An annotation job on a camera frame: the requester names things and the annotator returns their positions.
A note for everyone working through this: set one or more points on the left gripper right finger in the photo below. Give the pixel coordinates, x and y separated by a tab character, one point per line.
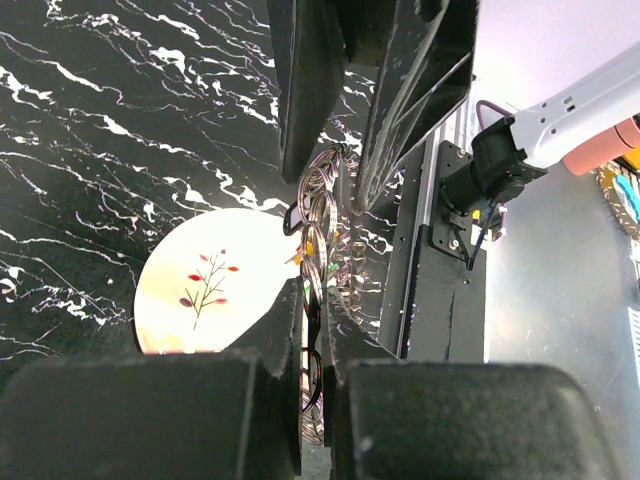
391	419

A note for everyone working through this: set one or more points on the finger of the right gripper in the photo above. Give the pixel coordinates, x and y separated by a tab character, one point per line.
424	76
310	62

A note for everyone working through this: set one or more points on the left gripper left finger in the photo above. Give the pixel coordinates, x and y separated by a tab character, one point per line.
234	414

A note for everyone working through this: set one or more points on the large metal keyring with keys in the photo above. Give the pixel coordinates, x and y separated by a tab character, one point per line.
327	256

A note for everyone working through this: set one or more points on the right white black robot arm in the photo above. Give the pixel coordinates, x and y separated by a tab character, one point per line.
521	147

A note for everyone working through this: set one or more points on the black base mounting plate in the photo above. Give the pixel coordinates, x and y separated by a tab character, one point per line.
433	307

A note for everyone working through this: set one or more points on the pink and cream round plate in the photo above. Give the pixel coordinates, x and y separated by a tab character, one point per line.
210	279

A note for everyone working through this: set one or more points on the pink cylindrical bottle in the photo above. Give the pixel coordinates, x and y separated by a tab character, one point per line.
604	147

